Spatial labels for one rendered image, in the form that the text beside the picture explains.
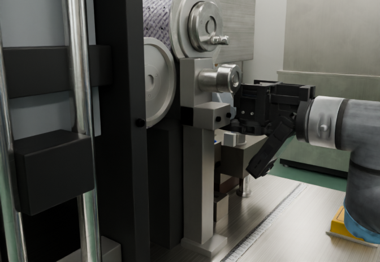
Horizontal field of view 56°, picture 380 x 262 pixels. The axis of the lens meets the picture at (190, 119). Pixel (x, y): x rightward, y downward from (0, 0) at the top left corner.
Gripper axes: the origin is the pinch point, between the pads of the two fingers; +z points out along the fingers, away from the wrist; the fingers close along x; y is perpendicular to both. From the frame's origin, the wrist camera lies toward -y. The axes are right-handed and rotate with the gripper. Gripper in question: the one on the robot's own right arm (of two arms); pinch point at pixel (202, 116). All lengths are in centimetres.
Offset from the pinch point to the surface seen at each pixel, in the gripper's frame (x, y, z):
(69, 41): 38.8, 14.1, -14.9
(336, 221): -6.7, -16.7, -23.8
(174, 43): 12.7, 13.5, -3.4
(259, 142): -11.1, -6.5, -6.9
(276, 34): -444, 17, 165
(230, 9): -64, 24, 30
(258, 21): -444, 35, 195
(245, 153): -4.8, -7.2, -6.9
